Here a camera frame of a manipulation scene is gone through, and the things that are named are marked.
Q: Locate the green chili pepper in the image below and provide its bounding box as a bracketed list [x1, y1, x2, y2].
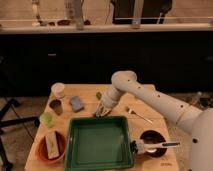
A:
[96, 92, 102, 100]

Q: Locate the light green cup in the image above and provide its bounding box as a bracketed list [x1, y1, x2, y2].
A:
[39, 112, 55, 128]

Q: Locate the silver fork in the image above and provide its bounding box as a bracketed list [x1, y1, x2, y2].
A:
[125, 107, 153, 124]

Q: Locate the green plastic tray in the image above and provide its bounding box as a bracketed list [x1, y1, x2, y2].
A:
[64, 116, 134, 171]

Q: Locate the grey towel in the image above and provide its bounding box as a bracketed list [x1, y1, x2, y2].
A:
[94, 104, 111, 117]

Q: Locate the white block in bowl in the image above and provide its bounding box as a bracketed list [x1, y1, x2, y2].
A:
[45, 132, 60, 159]

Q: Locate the dark brown bowl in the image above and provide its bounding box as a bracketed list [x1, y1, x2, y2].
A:
[140, 130, 166, 158]

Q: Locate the black office chair base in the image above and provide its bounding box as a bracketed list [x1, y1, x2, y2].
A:
[0, 56, 41, 171]

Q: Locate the blue sponge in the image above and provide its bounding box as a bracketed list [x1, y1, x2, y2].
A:
[70, 96, 84, 112]

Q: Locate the white cup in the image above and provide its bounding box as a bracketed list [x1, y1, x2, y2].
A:
[51, 83, 65, 99]

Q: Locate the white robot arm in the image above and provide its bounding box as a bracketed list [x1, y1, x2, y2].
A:
[97, 71, 213, 171]

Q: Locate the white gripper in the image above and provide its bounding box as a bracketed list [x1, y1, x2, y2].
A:
[99, 85, 123, 110]

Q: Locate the orange bowl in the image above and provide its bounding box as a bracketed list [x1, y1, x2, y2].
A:
[35, 131, 66, 165]

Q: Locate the white spatula black handle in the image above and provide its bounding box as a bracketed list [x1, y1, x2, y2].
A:
[130, 140, 180, 154]

